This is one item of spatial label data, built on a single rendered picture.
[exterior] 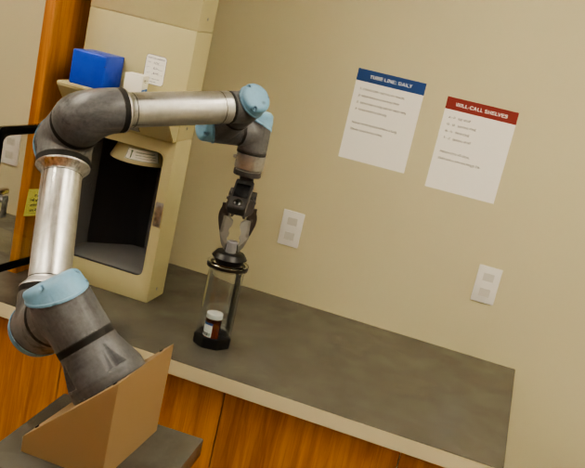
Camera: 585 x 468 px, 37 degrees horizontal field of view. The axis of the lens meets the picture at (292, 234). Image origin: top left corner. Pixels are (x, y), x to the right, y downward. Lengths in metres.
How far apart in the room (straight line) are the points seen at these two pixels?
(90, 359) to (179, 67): 1.00
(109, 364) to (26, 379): 0.83
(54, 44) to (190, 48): 0.37
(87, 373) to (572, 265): 1.54
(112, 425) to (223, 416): 0.64
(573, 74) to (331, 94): 0.70
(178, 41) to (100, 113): 0.60
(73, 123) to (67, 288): 0.37
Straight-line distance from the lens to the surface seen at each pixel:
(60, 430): 1.65
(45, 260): 1.81
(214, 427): 2.22
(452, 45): 2.61
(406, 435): 2.08
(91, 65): 2.36
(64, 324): 1.63
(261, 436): 2.19
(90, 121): 1.82
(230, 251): 2.21
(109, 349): 1.63
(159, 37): 2.39
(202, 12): 2.36
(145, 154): 2.46
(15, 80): 3.13
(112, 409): 1.58
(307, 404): 2.09
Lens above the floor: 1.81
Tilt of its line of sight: 14 degrees down
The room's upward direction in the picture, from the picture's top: 13 degrees clockwise
